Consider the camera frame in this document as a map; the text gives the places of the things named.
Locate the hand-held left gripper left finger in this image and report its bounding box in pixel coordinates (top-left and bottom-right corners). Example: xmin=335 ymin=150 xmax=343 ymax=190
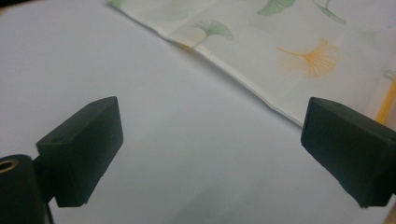
xmin=33 ymin=95 xmax=124 ymax=208

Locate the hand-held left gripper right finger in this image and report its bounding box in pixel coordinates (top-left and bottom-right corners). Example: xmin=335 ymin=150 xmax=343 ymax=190
xmin=300 ymin=96 xmax=396 ymax=209

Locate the white leaf-print cloth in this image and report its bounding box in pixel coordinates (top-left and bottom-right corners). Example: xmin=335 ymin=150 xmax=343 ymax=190
xmin=106 ymin=0 xmax=396 ymax=132

